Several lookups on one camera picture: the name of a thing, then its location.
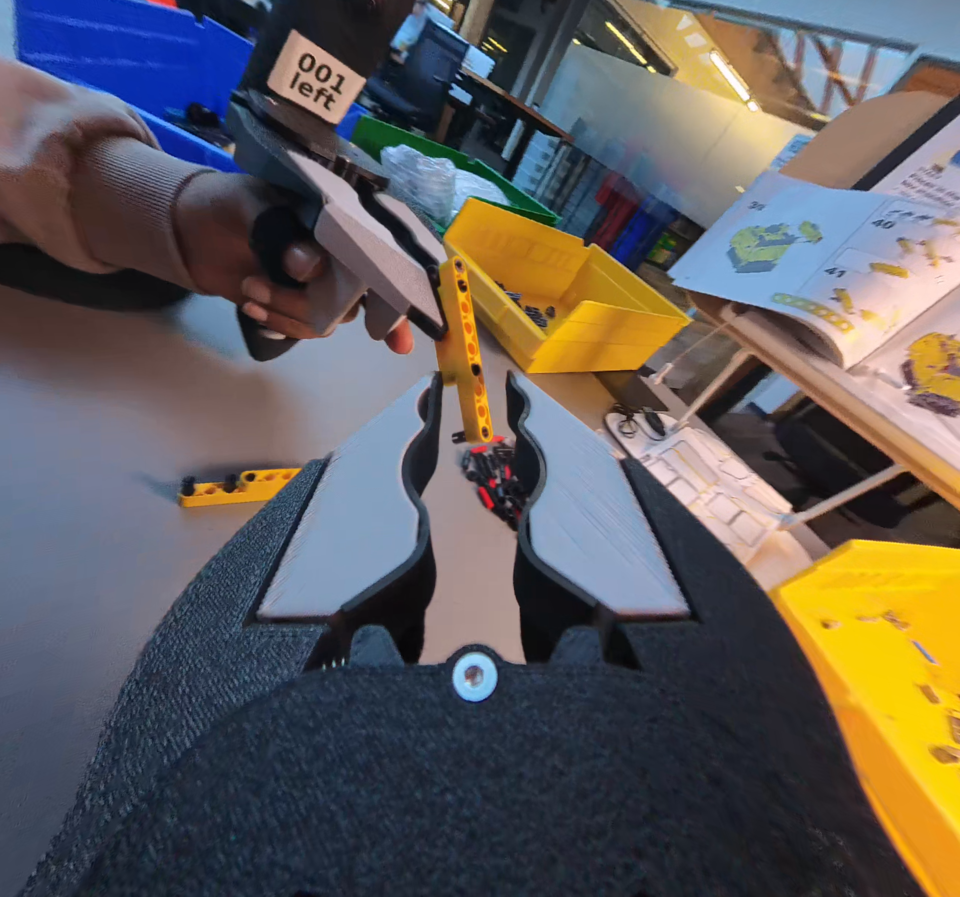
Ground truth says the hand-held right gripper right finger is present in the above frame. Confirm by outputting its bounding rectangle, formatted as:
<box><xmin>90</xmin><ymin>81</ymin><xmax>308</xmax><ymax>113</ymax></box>
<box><xmin>506</xmin><ymin>370</ymin><xmax>691</xmax><ymax>671</ymax></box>

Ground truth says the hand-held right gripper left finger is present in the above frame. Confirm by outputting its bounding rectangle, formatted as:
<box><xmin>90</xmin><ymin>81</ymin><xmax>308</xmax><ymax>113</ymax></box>
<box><xmin>255</xmin><ymin>372</ymin><xmax>445</xmax><ymax>664</ymax></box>

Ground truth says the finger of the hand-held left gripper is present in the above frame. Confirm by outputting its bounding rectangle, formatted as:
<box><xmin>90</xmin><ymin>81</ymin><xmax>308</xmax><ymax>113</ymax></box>
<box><xmin>372</xmin><ymin>190</ymin><xmax>449</xmax><ymax>272</ymax></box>
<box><xmin>285</xmin><ymin>150</ymin><xmax>450</xmax><ymax>343</ymax></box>

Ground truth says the short yellow beam with pins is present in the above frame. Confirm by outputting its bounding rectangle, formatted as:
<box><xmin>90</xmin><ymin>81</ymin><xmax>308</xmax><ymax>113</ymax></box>
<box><xmin>177</xmin><ymin>467</ymin><xmax>303</xmax><ymax>510</ymax></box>

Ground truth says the long yellow perforated beam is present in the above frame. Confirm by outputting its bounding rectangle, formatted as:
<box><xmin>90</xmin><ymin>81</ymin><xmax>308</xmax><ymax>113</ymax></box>
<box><xmin>435</xmin><ymin>255</ymin><xmax>495</xmax><ymax>445</ymax></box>

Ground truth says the person's left forearm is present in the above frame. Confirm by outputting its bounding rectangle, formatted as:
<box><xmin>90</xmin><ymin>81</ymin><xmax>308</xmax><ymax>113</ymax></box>
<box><xmin>0</xmin><ymin>60</ymin><xmax>220</xmax><ymax>292</ymax></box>

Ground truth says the grey desk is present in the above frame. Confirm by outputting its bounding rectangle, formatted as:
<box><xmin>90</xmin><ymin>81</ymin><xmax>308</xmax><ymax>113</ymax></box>
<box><xmin>0</xmin><ymin>285</ymin><xmax>826</xmax><ymax>876</ymax></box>

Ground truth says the person's left hand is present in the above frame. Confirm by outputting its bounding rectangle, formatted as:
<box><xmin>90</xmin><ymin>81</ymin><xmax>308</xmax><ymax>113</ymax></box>
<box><xmin>174</xmin><ymin>171</ymin><xmax>416</xmax><ymax>356</ymax></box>

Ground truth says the clear plastic bag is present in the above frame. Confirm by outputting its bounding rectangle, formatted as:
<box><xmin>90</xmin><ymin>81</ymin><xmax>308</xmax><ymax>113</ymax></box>
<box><xmin>380</xmin><ymin>144</ymin><xmax>513</xmax><ymax>228</ymax></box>

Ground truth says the green plastic bin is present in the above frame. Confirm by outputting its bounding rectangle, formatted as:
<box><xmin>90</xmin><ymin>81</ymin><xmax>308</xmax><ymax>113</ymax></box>
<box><xmin>351</xmin><ymin>114</ymin><xmax>562</xmax><ymax>232</ymax></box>

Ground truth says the black mesh office chair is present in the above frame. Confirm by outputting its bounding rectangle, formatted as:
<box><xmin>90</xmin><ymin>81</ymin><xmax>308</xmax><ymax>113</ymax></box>
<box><xmin>366</xmin><ymin>18</ymin><xmax>471</xmax><ymax>135</ymax></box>

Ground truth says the pile of black red pins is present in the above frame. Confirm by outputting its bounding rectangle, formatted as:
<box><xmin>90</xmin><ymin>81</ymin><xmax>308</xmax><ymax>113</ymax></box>
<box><xmin>452</xmin><ymin>432</ymin><xmax>531</xmax><ymax>532</ymax></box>

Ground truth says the white sticker sheet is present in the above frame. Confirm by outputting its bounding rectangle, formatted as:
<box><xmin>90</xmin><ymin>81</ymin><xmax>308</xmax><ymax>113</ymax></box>
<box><xmin>643</xmin><ymin>424</ymin><xmax>798</xmax><ymax>562</ymax></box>

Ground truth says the heap of dark grey plates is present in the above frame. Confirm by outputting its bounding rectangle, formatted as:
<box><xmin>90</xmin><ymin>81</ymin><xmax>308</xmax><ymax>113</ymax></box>
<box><xmin>495</xmin><ymin>280</ymin><xmax>558</xmax><ymax>330</ymax></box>

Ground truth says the dark background table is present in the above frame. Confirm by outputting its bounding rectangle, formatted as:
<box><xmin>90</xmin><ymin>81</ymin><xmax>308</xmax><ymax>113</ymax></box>
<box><xmin>448</xmin><ymin>68</ymin><xmax>576</xmax><ymax>172</ymax></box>

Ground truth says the yellow plastic bin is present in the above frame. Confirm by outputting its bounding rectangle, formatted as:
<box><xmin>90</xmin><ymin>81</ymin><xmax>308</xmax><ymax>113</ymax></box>
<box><xmin>442</xmin><ymin>197</ymin><xmax>693</xmax><ymax>375</ymax></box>

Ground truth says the blue plastic bin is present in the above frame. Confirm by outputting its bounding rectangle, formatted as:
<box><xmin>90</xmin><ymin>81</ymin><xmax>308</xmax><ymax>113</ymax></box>
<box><xmin>11</xmin><ymin>0</ymin><xmax>256</xmax><ymax>174</ymax></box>

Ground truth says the yellow bin with divider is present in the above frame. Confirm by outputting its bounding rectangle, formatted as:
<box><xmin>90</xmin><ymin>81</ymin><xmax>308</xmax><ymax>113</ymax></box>
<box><xmin>768</xmin><ymin>539</ymin><xmax>960</xmax><ymax>897</ymax></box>

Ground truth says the black wrist rest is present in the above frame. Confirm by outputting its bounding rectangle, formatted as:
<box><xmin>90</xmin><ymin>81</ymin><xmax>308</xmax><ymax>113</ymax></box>
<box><xmin>0</xmin><ymin>243</ymin><xmax>190</xmax><ymax>312</ymax></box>

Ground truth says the heap of assorted small parts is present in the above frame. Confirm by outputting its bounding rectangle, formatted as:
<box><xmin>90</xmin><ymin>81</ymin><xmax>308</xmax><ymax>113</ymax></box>
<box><xmin>817</xmin><ymin>608</ymin><xmax>960</xmax><ymax>768</ymax></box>

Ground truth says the open instruction booklet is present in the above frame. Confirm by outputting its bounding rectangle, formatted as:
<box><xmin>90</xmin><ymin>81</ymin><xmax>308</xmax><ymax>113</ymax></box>
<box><xmin>667</xmin><ymin>169</ymin><xmax>960</xmax><ymax>418</ymax></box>

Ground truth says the black usb cable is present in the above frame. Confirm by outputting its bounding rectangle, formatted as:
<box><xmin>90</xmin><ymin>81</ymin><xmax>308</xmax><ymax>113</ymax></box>
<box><xmin>609</xmin><ymin>403</ymin><xmax>670</xmax><ymax>441</ymax></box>

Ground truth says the hanging cord with white tip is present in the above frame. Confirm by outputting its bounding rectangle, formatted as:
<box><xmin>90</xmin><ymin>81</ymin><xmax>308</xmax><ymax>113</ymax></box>
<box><xmin>651</xmin><ymin>308</ymin><xmax>741</xmax><ymax>387</ymax></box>

